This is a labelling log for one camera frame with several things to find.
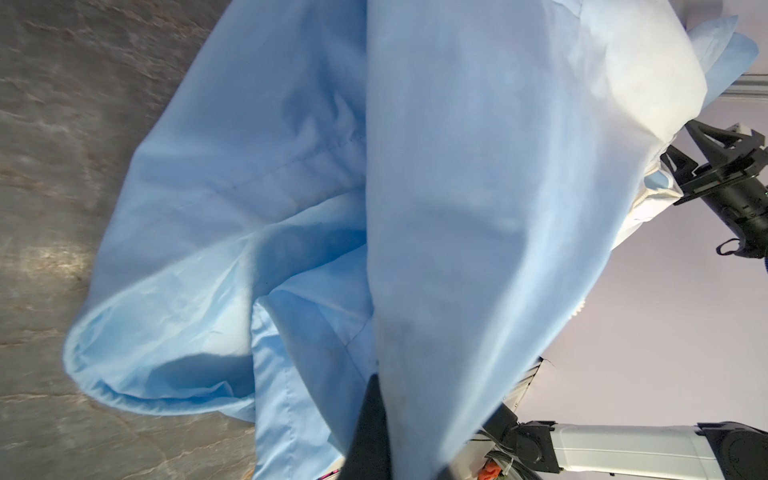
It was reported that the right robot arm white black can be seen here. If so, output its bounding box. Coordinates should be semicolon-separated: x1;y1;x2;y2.
440;120;767;479

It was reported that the light blue jacket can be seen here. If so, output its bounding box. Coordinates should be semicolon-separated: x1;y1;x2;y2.
63;1;758;479

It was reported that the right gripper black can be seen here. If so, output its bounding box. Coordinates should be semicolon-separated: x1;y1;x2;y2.
661;120;767;260

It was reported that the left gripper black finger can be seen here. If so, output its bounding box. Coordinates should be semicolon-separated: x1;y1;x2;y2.
338;375;392;480

